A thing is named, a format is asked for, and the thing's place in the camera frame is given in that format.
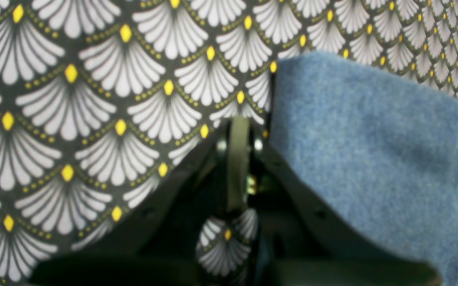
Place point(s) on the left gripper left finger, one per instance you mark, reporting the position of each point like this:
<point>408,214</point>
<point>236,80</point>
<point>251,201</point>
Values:
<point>168,222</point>

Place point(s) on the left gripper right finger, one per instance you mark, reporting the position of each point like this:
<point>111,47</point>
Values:
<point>291,220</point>

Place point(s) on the blue T-shirt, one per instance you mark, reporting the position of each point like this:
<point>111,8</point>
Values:
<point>380,149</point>

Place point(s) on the fan-patterned table cloth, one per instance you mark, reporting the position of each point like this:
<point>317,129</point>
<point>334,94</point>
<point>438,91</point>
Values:
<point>100,99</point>

